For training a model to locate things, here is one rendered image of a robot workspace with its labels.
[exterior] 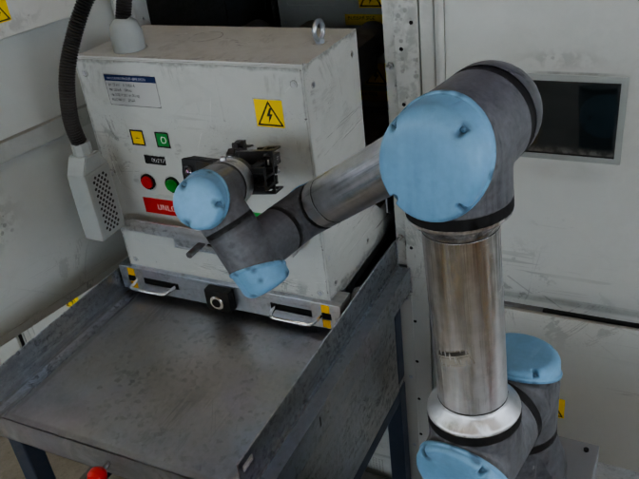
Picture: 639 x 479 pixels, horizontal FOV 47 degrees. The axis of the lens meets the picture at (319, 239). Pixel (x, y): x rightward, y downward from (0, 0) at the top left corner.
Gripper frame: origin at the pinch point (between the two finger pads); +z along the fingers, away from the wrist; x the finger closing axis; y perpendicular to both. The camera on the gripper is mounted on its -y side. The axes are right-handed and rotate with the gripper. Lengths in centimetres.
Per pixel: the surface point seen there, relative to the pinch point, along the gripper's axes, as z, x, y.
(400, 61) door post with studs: 19.1, 14.8, 24.5
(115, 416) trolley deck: -16, -43, -25
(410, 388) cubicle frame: 41, -65, 23
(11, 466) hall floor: 62, -110, -110
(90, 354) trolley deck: 0, -39, -38
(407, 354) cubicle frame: 38, -54, 23
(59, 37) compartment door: 21, 23, -47
